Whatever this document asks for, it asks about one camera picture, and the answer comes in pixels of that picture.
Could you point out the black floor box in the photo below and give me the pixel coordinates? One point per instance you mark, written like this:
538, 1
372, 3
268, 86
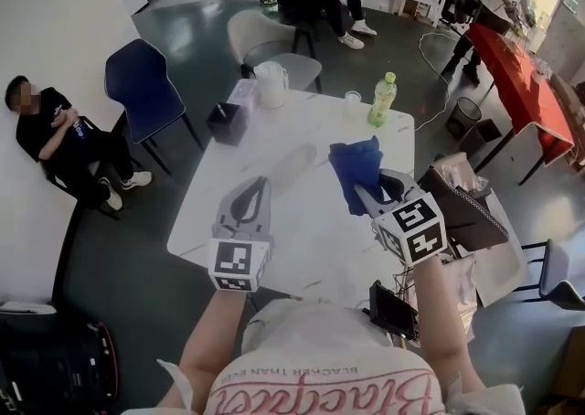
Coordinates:
482, 135

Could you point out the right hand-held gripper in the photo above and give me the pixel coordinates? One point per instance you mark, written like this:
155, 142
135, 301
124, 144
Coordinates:
411, 230

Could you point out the black mesh wastebasket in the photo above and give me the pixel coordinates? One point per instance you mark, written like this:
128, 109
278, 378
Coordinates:
464, 116

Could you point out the large cardboard box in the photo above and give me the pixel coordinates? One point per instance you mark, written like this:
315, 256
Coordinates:
573, 376

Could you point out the white panel with rim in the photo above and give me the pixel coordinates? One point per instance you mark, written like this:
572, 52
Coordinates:
503, 267

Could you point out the black case with red trim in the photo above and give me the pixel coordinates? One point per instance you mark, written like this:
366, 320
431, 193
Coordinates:
50, 367

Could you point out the black square box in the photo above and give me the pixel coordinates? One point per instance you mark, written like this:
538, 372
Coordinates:
227, 125

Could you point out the white shirt with pink print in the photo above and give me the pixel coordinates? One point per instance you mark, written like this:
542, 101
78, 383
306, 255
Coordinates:
320, 386

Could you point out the translucent lilac container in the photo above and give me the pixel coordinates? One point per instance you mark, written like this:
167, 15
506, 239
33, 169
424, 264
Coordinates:
242, 93

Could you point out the person's white trousers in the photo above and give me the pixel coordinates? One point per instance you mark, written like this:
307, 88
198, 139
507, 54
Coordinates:
311, 326

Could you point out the blue label bottle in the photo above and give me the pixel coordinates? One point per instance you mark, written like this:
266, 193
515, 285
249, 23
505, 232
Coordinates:
80, 129

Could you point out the black metal chair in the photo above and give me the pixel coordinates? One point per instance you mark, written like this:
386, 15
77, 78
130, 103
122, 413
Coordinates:
64, 184

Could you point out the red table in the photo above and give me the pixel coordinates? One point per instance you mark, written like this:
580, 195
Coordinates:
521, 88

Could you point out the blue cloth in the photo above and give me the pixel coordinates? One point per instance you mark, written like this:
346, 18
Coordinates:
354, 166

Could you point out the person's left forearm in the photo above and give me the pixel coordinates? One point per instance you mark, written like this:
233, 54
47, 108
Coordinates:
208, 340

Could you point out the clear plastic bag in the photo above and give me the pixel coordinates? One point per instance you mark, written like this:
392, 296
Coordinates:
457, 171

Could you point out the navy blue chair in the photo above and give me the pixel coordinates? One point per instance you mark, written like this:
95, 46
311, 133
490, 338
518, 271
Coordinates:
141, 88

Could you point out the clear plastic cup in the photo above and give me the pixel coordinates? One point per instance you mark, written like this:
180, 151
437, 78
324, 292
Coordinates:
353, 103

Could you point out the dark brown chair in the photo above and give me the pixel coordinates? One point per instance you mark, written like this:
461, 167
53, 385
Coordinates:
466, 219

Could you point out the person's right forearm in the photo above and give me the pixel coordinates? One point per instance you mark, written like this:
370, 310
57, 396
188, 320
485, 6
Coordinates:
439, 331

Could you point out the white marble table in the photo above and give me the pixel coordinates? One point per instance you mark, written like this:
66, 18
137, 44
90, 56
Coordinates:
297, 134

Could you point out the white kettle jug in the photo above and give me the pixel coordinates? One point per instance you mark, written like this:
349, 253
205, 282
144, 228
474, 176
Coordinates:
270, 86

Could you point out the green drink bottle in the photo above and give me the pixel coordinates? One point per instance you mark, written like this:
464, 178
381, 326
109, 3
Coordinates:
383, 100

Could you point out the grey pen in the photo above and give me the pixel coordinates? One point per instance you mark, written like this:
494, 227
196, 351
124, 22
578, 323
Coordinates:
220, 109

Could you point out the beige upholstered chair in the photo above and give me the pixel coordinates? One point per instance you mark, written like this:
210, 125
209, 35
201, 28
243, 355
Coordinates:
262, 36

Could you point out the black belt-worn device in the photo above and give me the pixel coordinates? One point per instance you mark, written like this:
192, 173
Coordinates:
393, 310

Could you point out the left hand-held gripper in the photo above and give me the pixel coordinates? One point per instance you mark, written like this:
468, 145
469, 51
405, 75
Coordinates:
233, 258

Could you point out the dark grey chair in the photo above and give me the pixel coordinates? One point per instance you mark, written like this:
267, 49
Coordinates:
557, 273

